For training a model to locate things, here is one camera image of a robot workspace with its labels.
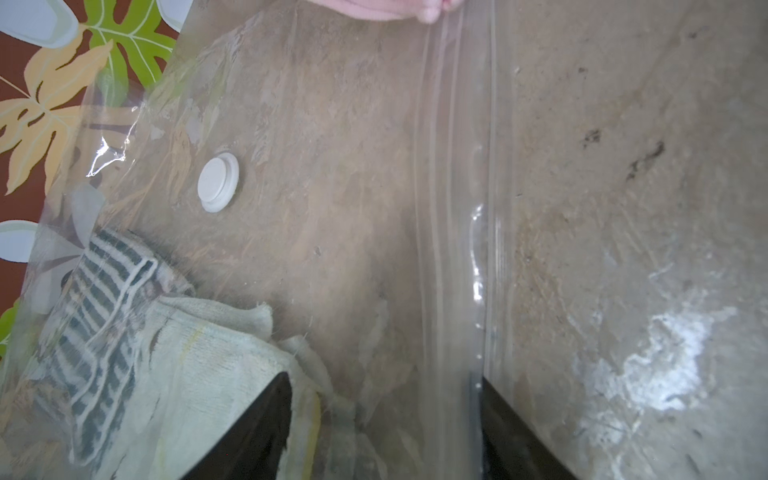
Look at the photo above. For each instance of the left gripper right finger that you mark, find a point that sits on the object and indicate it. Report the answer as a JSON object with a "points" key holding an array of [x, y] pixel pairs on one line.
{"points": [[511, 449]]}

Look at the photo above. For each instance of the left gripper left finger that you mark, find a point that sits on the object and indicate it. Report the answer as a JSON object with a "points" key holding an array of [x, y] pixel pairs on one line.
{"points": [[253, 445]]}

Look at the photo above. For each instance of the pale green towel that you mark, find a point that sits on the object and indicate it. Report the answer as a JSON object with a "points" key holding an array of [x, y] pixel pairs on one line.
{"points": [[200, 364]]}

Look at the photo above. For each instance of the green white striped towel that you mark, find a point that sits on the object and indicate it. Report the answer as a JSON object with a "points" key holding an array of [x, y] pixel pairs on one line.
{"points": [[95, 342]]}

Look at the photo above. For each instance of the clear plastic vacuum bag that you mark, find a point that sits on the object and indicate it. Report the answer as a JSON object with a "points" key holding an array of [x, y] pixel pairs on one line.
{"points": [[366, 152]]}

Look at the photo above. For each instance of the pink towel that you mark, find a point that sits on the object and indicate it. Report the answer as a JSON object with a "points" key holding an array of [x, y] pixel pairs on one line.
{"points": [[425, 11]]}

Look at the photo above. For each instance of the white vacuum bag valve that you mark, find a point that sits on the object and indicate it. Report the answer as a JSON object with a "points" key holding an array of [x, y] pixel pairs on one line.
{"points": [[218, 181]]}

